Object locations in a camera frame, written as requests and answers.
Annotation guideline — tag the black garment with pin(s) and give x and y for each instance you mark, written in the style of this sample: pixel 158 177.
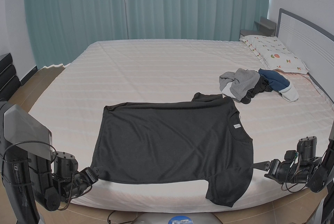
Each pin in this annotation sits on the black garment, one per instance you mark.
pixel 261 86

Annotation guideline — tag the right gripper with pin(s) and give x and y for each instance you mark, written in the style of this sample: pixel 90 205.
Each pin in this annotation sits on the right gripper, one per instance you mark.
pixel 279 172

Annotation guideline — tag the white garment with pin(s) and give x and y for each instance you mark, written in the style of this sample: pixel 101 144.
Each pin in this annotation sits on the white garment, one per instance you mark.
pixel 291 93

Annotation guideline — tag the dark blue garment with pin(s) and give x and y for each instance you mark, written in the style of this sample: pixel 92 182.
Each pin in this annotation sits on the dark blue garment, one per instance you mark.
pixel 276 80

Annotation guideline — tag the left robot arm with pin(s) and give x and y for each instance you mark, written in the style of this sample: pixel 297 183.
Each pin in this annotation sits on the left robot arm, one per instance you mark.
pixel 18 170

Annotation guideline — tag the white printed pillow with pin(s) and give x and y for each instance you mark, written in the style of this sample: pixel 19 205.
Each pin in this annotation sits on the white printed pillow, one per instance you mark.
pixel 274 52

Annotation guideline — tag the grey bedside table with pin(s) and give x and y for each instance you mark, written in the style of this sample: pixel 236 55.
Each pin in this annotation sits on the grey bedside table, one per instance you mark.
pixel 266 24

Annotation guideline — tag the bed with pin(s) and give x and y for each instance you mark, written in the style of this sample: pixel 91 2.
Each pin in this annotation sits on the bed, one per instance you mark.
pixel 156 69

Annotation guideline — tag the black T-shirt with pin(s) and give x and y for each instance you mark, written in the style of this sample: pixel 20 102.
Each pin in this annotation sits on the black T-shirt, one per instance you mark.
pixel 169 139

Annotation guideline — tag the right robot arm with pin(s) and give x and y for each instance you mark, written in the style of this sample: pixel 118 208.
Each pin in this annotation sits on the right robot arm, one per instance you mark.
pixel 318 173

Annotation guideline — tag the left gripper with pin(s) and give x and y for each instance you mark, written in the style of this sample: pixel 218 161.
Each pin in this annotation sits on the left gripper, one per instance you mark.
pixel 84 181

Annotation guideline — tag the grey garment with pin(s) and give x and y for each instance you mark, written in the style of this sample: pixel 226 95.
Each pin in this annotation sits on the grey garment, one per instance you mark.
pixel 242 82

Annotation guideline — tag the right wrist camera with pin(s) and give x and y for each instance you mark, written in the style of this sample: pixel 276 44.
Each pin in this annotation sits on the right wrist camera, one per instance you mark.
pixel 290 156

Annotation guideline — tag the black chest of drawers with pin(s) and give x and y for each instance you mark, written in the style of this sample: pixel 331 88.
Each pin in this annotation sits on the black chest of drawers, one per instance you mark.
pixel 7 76

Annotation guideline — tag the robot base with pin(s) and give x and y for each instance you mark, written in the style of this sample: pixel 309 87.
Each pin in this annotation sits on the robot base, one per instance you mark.
pixel 156 219

